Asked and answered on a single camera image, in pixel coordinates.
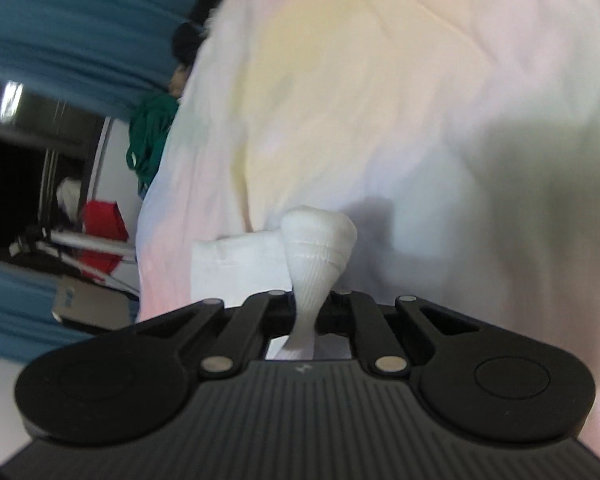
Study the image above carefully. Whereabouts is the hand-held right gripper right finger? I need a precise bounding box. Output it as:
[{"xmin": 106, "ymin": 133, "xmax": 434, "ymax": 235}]
[{"xmin": 316, "ymin": 291, "xmax": 482, "ymax": 377}]

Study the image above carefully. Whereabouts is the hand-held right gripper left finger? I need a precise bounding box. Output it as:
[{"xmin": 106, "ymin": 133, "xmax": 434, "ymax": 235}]
[{"xmin": 132, "ymin": 290, "xmax": 297, "ymax": 379}]

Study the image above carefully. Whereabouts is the white ribbed sock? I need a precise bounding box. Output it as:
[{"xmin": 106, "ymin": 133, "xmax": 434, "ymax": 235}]
[{"xmin": 274, "ymin": 207, "xmax": 358, "ymax": 361}]

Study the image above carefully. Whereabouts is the grey box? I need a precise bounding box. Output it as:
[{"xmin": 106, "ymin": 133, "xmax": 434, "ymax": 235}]
[{"xmin": 51, "ymin": 277, "xmax": 140, "ymax": 333}]

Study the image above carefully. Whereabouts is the red bag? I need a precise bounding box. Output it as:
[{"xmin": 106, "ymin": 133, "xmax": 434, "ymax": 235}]
[{"xmin": 79, "ymin": 200, "xmax": 129, "ymax": 274}]

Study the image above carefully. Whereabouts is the white metal rack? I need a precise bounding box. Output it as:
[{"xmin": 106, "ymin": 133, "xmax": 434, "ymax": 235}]
[{"xmin": 9, "ymin": 227, "xmax": 140, "ymax": 292}]

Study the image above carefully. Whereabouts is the pastel printed blanket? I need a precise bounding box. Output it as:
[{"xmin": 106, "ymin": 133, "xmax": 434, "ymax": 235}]
[{"xmin": 135, "ymin": 0, "xmax": 600, "ymax": 441}]

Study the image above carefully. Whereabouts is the green garment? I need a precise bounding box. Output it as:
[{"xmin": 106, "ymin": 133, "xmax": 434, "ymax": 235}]
[{"xmin": 125, "ymin": 92, "xmax": 181, "ymax": 197}]

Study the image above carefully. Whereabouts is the white cloth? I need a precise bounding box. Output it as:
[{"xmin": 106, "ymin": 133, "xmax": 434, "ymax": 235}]
[{"xmin": 56, "ymin": 177, "xmax": 84, "ymax": 222}]

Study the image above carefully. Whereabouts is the blue curtain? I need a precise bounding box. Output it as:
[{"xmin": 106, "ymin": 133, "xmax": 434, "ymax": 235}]
[
  {"xmin": 0, "ymin": 0, "xmax": 207, "ymax": 122},
  {"xmin": 0, "ymin": 260, "xmax": 142, "ymax": 366}
]

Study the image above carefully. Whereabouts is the black cloth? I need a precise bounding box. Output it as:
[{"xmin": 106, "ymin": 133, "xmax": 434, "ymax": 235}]
[{"xmin": 172, "ymin": 22, "xmax": 207, "ymax": 67}]

